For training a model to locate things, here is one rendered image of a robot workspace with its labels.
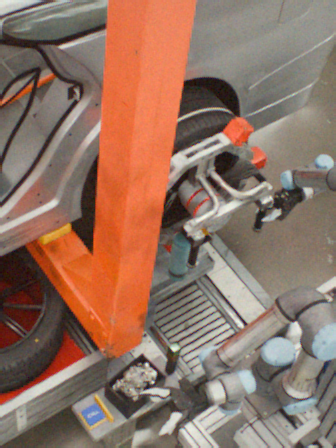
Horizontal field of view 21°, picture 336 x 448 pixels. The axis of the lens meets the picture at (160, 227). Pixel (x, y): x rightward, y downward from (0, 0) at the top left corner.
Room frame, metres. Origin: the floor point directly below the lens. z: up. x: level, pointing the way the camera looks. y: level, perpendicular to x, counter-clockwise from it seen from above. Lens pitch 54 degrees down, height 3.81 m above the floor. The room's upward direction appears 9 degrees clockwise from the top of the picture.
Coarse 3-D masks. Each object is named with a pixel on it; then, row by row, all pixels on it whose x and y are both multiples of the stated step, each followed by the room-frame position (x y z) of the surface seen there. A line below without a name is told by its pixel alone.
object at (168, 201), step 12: (192, 144) 2.40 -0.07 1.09; (216, 156) 2.62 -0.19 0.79; (228, 156) 2.58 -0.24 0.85; (216, 168) 2.59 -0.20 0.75; (228, 168) 2.56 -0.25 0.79; (180, 180) 2.46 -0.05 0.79; (168, 192) 2.37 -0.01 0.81; (168, 204) 2.38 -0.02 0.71; (180, 204) 2.46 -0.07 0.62; (168, 216) 2.39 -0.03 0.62; (180, 216) 2.41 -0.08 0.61
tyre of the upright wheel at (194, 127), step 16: (192, 96) 2.59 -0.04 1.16; (208, 96) 2.64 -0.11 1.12; (192, 112) 2.49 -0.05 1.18; (208, 112) 2.52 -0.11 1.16; (224, 112) 2.58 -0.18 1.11; (176, 128) 2.40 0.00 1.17; (192, 128) 2.40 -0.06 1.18; (208, 128) 2.44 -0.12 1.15; (176, 144) 2.34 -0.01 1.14; (96, 160) 2.35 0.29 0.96; (96, 176) 2.32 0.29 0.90; (96, 192) 2.32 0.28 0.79
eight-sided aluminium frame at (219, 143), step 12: (204, 144) 2.38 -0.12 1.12; (216, 144) 2.41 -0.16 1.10; (228, 144) 2.41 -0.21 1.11; (180, 156) 2.31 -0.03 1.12; (192, 156) 2.34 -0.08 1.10; (204, 156) 2.33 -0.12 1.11; (240, 156) 2.47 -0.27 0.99; (252, 156) 2.51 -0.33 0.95; (180, 168) 2.26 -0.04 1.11; (240, 180) 2.50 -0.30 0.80; (192, 216) 2.41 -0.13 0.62; (168, 228) 2.32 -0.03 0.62; (180, 228) 2.35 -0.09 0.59; (168, 240) 2.26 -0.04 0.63
